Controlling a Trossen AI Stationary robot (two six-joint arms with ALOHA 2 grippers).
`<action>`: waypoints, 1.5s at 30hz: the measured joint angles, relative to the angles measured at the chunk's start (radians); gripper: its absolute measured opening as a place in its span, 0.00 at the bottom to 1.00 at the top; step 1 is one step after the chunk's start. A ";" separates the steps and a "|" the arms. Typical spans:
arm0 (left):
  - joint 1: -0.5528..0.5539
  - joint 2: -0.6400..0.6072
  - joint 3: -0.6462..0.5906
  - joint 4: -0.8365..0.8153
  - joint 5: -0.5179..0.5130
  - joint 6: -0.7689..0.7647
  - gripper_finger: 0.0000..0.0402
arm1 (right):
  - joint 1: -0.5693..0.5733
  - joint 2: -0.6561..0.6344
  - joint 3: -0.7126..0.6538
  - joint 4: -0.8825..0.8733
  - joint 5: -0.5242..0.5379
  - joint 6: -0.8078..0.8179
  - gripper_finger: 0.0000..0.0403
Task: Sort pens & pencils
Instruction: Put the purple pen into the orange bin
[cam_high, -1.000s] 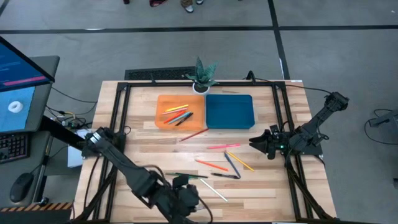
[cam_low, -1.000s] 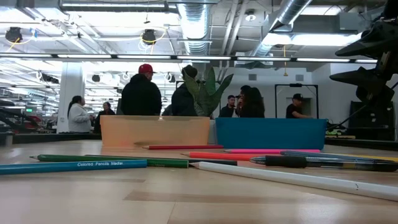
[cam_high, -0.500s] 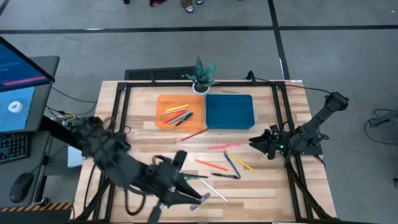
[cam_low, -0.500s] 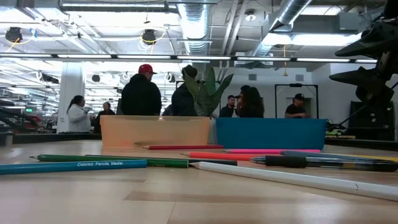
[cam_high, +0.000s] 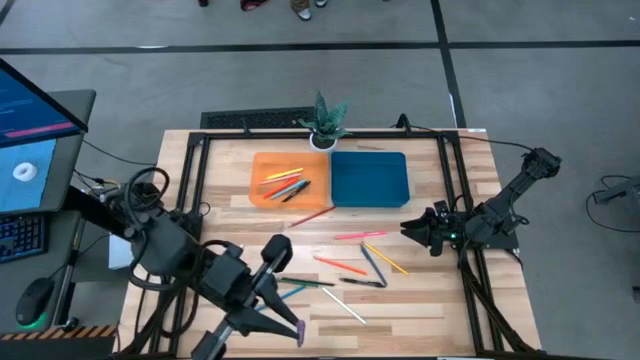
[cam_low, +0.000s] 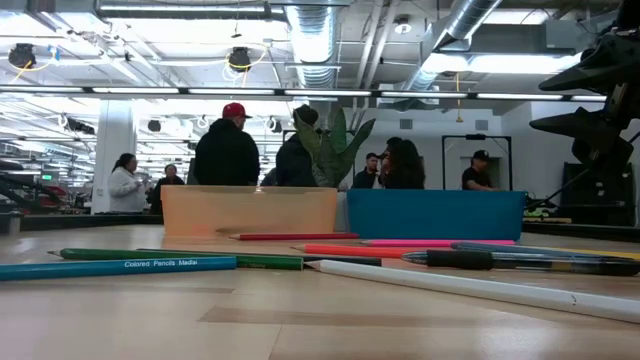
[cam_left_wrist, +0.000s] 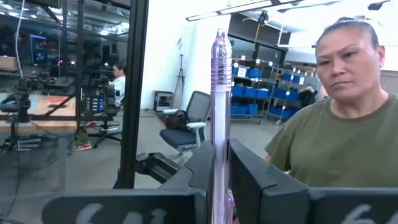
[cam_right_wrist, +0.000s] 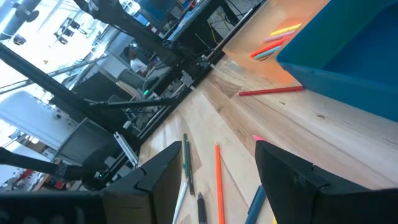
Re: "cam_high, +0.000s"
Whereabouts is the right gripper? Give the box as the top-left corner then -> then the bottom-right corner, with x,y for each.
399,208 -> 469,258

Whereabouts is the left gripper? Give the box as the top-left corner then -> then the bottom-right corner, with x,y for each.
191,271 -> 304,360

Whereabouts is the yellow pencil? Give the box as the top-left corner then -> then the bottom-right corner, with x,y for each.
362,242 -> 410,277

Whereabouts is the dark blue pencil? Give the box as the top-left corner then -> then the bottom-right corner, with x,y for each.
359,243 -> 389,288

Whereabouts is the pink pencil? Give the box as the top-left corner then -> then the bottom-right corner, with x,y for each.
333,230 -> 388,241

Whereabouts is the white pencil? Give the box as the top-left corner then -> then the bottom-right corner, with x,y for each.
320,286 -> 368,326

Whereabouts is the black grip ballpoint pen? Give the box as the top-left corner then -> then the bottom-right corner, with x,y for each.
338,277 -> 387,289

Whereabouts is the red pencil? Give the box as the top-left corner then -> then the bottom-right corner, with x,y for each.
287,205 -> 337,229

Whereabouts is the slim black pen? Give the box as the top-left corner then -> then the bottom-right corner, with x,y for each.
280,180 -> 312,204

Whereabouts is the orange-red pen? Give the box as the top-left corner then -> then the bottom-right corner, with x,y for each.
262,177 -> 302,200

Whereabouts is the yellow highlighter pen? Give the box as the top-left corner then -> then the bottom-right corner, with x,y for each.
264,167 -> 305,181

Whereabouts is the light blue pencil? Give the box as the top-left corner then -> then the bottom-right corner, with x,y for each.
254,285 -> 307,313

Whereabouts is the green pencil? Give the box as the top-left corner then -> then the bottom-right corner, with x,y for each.
276,278 -> 321,289

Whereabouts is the blue plastic tray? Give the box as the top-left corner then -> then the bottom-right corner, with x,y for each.
330,150 -> 412,209

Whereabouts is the orange plastic tray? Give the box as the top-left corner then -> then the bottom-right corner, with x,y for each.
248,151 -> 331,211

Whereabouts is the snake plant in white pot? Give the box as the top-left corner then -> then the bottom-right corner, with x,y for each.
297,90 -> 353,153

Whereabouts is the black floor mat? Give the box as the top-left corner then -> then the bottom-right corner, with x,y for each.
199,105 -> 317,130

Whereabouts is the grey floor stand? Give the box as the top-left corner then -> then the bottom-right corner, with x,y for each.
594,177 -> 640,206

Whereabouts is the black yellow hazard-striped panel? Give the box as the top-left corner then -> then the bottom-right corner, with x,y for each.
0,324 -> 119,360

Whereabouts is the black computer mouse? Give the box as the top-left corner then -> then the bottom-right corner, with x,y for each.
14,277 -> 56,329

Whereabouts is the person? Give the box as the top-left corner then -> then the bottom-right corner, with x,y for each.
197,0 -> 271,13
289,0 -> 330,22

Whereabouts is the black keyboard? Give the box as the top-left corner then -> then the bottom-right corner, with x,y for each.
0,213 -> 50,265

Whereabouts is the grey desk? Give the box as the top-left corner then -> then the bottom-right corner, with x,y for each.
0,187 -> 134,346

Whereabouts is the monitor with light blue picture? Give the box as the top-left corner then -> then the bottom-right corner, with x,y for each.
0,89 -> 97,216

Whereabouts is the monitor with dark blue screen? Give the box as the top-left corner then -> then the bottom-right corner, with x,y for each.
0,57 -> 90,150

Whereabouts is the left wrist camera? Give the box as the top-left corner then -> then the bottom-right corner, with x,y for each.
259,233 -> 295,266

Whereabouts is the black floor cable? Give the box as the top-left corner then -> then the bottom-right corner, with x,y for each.
584,173 -> 640,235

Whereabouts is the black metal table frame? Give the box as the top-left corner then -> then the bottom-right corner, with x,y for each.
112,113 -> 544,360

